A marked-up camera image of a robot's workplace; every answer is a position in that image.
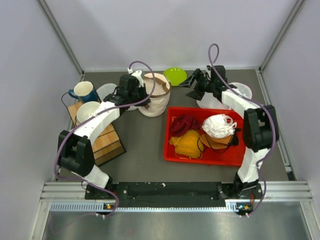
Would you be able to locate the white mesh bag grey trim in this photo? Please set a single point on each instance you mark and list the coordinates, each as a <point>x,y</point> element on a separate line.
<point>110,88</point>

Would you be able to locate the yellow lace bra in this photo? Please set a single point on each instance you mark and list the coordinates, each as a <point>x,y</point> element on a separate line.
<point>188,146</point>

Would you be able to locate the dark red lace bra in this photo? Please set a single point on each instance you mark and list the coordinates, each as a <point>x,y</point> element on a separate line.
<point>182,124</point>

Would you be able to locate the lime green plate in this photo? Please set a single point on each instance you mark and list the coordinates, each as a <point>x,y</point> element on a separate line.
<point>175,75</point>

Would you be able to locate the red plastic bin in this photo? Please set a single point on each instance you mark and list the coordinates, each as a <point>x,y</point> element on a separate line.
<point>233,156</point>

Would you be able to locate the blue mug white inside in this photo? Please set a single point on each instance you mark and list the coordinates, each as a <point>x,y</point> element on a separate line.
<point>85,92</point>

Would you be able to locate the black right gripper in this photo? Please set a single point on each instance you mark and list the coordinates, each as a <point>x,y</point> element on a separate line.
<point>188,82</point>

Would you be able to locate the white lace bra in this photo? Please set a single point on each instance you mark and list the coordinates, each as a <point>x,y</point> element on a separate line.
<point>219,126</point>

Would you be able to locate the black wire wooden rack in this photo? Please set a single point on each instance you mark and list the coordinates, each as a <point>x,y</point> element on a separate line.
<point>107,146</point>

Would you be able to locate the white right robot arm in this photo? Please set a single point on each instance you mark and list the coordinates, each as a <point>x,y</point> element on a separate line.
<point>260,126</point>

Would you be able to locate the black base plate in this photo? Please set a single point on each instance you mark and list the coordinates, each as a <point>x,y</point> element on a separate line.
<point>180,194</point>

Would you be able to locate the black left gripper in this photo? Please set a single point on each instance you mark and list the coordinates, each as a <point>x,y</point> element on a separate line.
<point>145,100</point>

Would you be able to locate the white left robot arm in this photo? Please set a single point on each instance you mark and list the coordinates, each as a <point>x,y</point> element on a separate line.
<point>75,147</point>

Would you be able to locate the white bowl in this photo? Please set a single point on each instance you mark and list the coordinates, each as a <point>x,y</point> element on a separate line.
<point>85,111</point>

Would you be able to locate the beige laundry bag brown zipper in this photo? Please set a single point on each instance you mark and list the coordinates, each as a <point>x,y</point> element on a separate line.
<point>159,99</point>

